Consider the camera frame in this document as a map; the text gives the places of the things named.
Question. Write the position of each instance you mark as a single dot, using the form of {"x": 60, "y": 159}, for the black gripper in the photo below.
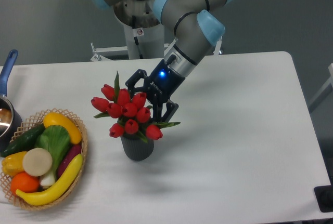
{"x": 158, "y": 86}

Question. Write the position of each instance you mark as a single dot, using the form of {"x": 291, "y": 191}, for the red tulip bouquet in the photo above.
{"x": 133, "y": 115}

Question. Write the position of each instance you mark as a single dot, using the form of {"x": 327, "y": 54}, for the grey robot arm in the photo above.
{"x": 178, "y": 32}

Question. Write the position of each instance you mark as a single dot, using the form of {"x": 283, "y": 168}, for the dark grey ribbed vase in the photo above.
{"x": 136, "y": 149}

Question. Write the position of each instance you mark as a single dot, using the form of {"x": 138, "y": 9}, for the purple sweet potato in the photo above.
{"x": 73, "y": 151}

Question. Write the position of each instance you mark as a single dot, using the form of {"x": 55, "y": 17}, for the yellow squash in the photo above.
{"x": 54, "y": 118}

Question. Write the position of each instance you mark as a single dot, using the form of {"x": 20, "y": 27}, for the green bok choy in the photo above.
{"x": 56, "y": 140}

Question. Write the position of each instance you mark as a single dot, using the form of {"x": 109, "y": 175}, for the woven wicker basket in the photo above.
{"x": 33, "y": 121}

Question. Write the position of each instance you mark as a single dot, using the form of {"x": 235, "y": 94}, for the white round radish slice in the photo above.
{"x": 37, "y": 162}

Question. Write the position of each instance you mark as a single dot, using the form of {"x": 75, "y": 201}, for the green cucumber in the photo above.
{"x": 24, "y": 142}

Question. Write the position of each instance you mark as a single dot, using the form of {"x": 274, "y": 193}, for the yellow banana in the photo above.
{"x": 58, "y": 188}

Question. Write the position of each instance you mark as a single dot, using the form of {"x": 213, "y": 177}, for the yellow bell pepper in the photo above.
{"x": 13, "y": 164}

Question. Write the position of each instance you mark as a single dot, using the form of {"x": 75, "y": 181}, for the orange fruit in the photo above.
{"x": 24, "y": 182}

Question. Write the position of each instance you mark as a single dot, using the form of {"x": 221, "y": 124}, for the black device at table edge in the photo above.
{"x": 324, "y": 198}

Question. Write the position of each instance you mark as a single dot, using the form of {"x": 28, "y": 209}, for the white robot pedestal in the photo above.
{"x": 160, "y": 28}

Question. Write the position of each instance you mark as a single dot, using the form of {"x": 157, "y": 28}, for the blue handled saucepan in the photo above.
{"x": 10, "y": 118}

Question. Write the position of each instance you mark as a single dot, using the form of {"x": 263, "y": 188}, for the white frame at right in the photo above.
{"x": 322, "y": 93}

